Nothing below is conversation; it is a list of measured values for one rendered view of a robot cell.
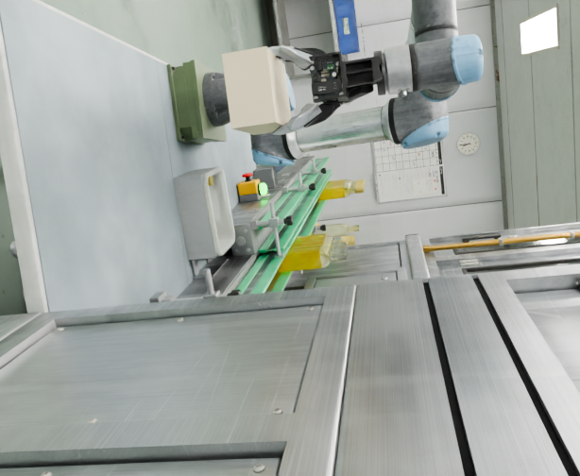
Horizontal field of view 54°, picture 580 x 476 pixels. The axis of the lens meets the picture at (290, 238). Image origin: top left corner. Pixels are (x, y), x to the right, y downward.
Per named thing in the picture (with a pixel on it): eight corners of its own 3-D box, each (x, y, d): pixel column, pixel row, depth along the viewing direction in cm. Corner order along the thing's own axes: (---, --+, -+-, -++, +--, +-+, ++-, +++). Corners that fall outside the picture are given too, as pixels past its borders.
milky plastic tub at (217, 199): (189, 261, 152) (220, 257, 151) (173, 178, 147) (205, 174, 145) (208, 244, 169) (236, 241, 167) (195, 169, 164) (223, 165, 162)
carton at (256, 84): (221, 54, 92) (266, 46, 91) (246, 71, 108) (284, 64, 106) (231, 128, 93) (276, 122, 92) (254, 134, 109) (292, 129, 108)
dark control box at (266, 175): (254, 190, 235) (274, 187, 233) (251, 170, 233) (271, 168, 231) (259, 186, 242) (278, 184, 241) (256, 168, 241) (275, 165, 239)
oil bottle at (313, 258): (264, 274, 179) (331, 267, 175) (260, 257, 178) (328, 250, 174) (266, 268, 184) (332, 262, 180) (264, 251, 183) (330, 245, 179)
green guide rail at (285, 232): (258, 253, 173) (283, 250, 172) (258, 250, 173) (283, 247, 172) (318, 172, 341) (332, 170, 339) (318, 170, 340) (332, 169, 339)
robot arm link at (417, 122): (261, 120, 167) (450, 84, 143) (265, 171, 167) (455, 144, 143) (239, 114, 156) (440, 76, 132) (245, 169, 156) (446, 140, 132)
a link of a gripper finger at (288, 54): (264, 27, 93) (314, 52, 92) (271, 36, 99) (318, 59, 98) (255, 45, 94) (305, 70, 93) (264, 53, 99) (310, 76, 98)
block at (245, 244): (231, 257, 170) (254, 255, 169) (227, 227, 168) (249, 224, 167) (234, 254, 173) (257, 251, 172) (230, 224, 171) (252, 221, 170)
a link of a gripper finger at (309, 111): (266, 130, 95) (308, 93, 93) (273, 133, 101) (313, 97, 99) (278, 144, 95) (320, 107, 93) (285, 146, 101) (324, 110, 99)
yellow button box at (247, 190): (239, 202, 208) (258, 200, 207) (235, 182, 207) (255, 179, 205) (243, 199, 215) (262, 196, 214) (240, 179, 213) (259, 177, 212)
